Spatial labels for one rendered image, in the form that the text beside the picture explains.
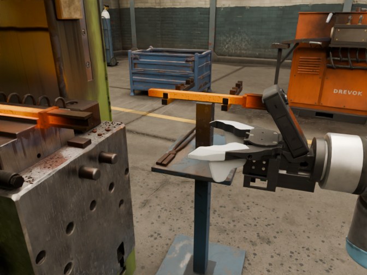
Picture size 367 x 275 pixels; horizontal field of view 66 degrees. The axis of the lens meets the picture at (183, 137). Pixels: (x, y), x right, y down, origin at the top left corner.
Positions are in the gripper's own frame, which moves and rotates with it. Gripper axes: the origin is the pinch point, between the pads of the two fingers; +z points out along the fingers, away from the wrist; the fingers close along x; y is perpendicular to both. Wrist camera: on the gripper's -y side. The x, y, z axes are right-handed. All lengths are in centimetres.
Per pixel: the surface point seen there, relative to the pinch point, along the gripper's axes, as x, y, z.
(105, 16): 635, -22, 410
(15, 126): -5.1, 1.0, 36.0
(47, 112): -0.9, -1.2, 31.4
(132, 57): 371, 39, 204
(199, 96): 45.9, 5.7, 11.7
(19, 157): -8.3, 5.8, 33.0
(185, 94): 46.1, 5.4, 16.7
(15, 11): 23, -20, 59
